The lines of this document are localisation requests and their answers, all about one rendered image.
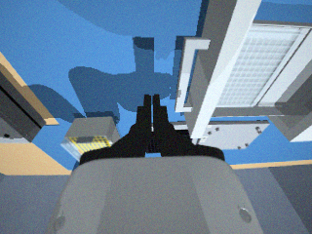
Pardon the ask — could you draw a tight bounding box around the blue bench mat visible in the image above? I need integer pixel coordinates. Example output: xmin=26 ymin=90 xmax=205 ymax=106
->
xmin=0 ymin=0 xmax=312 ymax=171

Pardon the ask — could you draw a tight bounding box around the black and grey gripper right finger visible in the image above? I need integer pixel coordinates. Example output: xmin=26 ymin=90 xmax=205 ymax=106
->
xmin=152 ymin=95 xmax=225 ymax=161

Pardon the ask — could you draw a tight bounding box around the blue open-top bin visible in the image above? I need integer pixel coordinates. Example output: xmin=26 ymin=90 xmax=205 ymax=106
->
xmin=72 ymin=160 xmax=79 ymax=172

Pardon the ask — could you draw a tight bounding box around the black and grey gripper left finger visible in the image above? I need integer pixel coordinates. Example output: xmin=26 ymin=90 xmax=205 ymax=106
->
xmin=79 ymin=95 xmax=152 ymax=166

